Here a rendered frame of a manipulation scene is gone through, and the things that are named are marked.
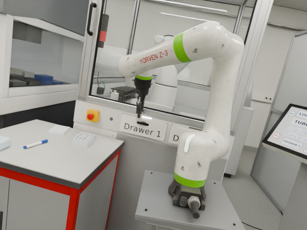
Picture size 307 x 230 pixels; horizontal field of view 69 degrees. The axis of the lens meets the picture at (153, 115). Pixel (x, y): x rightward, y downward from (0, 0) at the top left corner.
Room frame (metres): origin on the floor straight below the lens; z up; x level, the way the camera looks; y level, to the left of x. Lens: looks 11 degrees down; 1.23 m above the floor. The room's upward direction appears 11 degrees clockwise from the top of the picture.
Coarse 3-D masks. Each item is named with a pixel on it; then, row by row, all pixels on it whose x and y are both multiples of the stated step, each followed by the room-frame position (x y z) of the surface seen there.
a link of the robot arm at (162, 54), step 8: (168, 40) 0.92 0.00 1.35; (152, 48) 0.97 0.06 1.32; (160, 48) 0.92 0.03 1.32; (168, 48) 0.89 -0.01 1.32; (128, 56) 1.06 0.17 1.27; (136, 56) 1.02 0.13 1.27; (144, 56) 0.98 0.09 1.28; (152, 56) 0.95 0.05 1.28; (160, 56) 0.92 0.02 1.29; (168, 56) 0.90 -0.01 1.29; (120, 64) 1.06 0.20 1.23; (128, 64) 1.04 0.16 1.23; (136, 64) 1.01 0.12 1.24; (144, 64) 0.99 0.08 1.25; (152, 64) 0.97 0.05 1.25; (160, 64) 0.95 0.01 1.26; (168, 64) 0.94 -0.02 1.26; (120, 72) 1.08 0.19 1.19; (128, 72) 1.05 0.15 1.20; (136, 72) 1.04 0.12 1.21
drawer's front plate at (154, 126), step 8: (128, 120) 1.36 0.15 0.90; (144, 120) 1.34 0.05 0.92; (152, 120) 1.34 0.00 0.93; (120, 128) 1.36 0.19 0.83; (136, 128) 1.35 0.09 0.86; (144, 128) 1.34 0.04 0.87; (152, 128) 1.34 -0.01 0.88; (160, 128) 1.33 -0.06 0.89; (144, 136) 1.34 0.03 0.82; (152, 136) 1.34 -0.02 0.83; (160, 136) 1.33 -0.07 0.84
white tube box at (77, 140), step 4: (80, 132) 1.24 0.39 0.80; (84, 132) 1.25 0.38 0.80; (76, 136) 1.17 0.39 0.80; (80, 136) 1.18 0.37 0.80; (84, 136) 1.19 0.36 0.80; (92, 136) 1.22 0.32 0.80; (76, 140) 1.13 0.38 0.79; (80, 140) 1.13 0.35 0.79; (84, 140) 1.13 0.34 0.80; (88, 140) 1.14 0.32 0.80; (92, 140) 1.21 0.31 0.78; (76, 144) 1.13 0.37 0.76; (80, 144) 1.13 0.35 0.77; (84, 144) 1.13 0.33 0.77; (88, 144) 1.15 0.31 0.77
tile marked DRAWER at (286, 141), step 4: (284, 140) 1.17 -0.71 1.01; (288, 140) 1.16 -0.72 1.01; (292, 140) 1.15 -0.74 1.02; (284, 144) 1.15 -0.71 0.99; (288, 144) 1.14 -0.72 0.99; (292, 144) 1.13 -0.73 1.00; (296, 144) 1.12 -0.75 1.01; (300, 144) 1.11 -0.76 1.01; (296, 148) 1.11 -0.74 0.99; (300, 148) 1.10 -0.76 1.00
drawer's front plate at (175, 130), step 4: (172, 128) 1.32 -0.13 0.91; (176, 128) 1.32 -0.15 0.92; (180, 128) 1.32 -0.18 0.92; (184, 128) 1.31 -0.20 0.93; (172, 132) 1.32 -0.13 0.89; (176, 132) 1.32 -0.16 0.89; (180, 132) 1.31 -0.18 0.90; (184, 132) 1.31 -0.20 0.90; (172, 136) 1.32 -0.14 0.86; (176, 136) 1.32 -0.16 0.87; (168, 140) 1.32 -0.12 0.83; (172, 140) 1.32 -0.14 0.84; (176, 144) 1.32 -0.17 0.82
